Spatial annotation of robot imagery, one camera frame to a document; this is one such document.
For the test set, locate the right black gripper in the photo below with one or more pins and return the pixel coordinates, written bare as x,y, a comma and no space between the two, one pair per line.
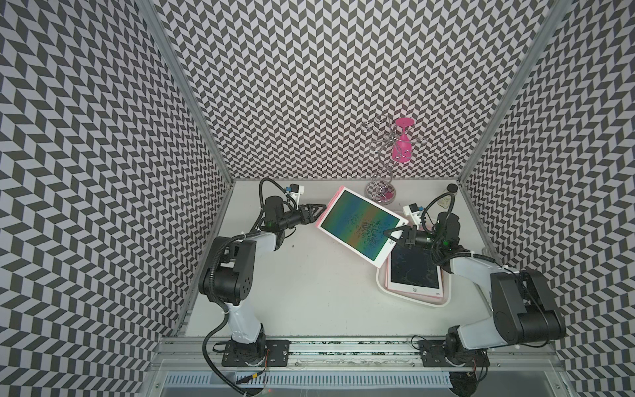
410,231

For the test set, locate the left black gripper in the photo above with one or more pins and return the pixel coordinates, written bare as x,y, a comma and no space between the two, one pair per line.
309,217

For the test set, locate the pink writing tablet colourful screen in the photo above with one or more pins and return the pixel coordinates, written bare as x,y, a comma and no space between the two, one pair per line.
358,224

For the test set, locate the white plastic storage tray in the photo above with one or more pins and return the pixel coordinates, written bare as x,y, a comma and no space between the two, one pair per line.
413,298

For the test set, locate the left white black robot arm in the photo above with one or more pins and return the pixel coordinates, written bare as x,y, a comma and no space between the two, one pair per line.
228,273

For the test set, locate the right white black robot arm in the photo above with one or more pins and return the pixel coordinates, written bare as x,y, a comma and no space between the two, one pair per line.
523,308

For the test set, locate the small glass jar black lid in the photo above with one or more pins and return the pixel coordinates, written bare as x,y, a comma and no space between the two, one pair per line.
451,191

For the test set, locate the pink plastic goblet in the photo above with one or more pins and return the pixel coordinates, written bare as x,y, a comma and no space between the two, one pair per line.
402,149

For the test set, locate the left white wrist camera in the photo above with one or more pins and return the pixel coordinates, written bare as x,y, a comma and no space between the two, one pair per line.
295,191

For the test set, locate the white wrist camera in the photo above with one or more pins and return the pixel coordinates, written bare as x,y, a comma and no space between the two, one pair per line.
295,191
415,214

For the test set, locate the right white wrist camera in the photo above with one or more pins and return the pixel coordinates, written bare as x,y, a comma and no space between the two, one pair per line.
415,214

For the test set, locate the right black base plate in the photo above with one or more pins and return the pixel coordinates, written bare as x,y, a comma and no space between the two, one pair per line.
436,353

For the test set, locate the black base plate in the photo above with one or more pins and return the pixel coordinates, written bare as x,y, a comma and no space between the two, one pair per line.
436,353
270,353

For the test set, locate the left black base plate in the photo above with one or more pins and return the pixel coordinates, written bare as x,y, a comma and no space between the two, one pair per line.
270,353

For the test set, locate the aluminium front rail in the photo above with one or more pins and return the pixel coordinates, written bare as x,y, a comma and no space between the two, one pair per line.
354,353

